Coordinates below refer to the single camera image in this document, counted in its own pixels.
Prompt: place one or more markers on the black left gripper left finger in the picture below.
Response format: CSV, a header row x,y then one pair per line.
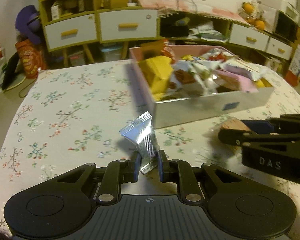
x,y
117,173

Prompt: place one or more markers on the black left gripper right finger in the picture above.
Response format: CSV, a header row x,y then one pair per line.
x,y
181,173

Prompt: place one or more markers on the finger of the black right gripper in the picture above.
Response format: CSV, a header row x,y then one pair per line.
x,y
285,124
238,137

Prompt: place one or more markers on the brown wafer snack packet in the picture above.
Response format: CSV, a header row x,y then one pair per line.
x,y
234,123

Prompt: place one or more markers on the small silver foil packet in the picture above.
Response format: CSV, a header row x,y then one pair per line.
x,y
141,133

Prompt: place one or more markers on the pink snack packet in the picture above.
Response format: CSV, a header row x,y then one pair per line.
x,y
234,82

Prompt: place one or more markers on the white long snack packet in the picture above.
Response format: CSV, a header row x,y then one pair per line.
x,y
250,70

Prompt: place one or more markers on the large yellow snack pack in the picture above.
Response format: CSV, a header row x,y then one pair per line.
x,y
157,71

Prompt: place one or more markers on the red and white candy bag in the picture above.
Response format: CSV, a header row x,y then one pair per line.
x,y
167,51

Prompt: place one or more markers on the white pecan kernel bag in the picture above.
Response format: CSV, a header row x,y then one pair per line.
x,y
185,82

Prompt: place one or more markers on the red paper bag at right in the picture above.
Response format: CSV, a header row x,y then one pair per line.
x,y
293,73

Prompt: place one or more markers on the floral tablecloth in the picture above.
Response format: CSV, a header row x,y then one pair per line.
x,y
73,116

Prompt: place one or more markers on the pink and silver cardboard box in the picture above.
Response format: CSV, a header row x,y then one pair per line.
x,y
180,111

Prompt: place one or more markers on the black microwave oven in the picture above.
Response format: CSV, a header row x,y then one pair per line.
x,y
284,26

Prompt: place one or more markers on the oranges on fruit stand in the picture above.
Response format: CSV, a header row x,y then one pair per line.
x,y
253,15

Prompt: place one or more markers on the orange red gift bag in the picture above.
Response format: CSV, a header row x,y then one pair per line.
x,y
32,58

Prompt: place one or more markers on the wooden cabinet with white drawers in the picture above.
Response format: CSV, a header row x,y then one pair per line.
x,y
68,23

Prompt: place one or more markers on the purple plush toy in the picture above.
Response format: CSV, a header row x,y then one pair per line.
x,y
28,24

